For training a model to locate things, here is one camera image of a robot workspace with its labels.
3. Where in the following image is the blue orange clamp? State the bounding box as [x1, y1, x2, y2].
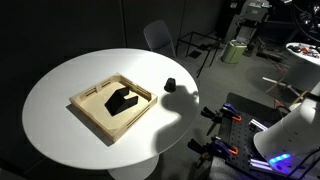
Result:
[187, 136, 239, 168]
[201, 103, 242, 135]

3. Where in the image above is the lower blue orange clamp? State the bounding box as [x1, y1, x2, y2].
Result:
[187, 136, 239, 168]

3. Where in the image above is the black perforated breadboard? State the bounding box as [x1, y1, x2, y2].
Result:
[221, 107, 320, 180]

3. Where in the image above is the grey equipment box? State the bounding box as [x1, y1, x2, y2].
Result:
[242, 0, 270, 22]

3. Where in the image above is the upper blue orange clamp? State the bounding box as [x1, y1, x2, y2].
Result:
[201, 103, 242, 135]

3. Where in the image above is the black round base object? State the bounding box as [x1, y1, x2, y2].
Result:
[165, 88, 176, 93]

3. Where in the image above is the white round table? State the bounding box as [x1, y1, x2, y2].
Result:
[22, 48, 199, 180]

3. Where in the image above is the grey chair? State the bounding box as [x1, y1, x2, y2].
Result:
[143, 20, 176, 58]

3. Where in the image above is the green bin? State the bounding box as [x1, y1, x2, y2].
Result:
[221, 40, 247, 64]

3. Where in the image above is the black angular block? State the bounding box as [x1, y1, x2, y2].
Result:
[104, 87, 138, 116]

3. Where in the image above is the light wooden crate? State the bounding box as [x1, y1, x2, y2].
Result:
[69, 73, 158, 142]

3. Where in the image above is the black cup-shaped object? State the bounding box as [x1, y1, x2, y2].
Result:
[164, 78, 176, 89]

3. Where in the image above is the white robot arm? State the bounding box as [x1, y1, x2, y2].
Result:
[253, 82, 320, 168]

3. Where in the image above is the white side table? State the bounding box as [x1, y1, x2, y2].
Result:
[286, 42, 320, 66]

